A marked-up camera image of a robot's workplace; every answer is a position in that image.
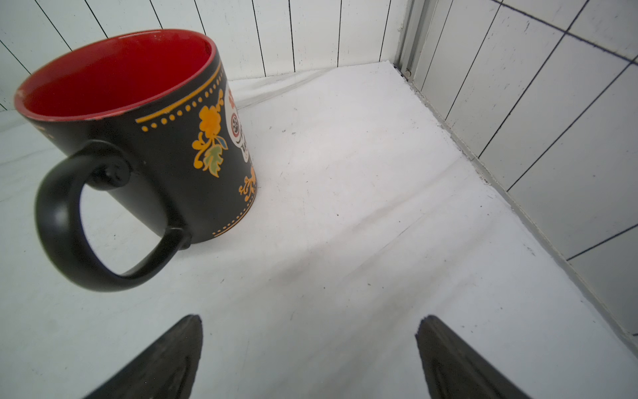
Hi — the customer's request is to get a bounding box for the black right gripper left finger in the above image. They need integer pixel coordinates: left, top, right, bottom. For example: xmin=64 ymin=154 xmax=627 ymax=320
xmin=87 ymin=314 xmax=203 ymax=398

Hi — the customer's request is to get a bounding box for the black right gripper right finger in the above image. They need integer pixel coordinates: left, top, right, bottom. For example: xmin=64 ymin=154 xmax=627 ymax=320
xmin=415 ymin=315 xmax=528 ymax=398

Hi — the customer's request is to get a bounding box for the black skull mug red inside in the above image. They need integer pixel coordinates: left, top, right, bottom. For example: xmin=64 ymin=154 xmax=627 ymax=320
xmin=14 ymin=29 xmax=258 ymax=292

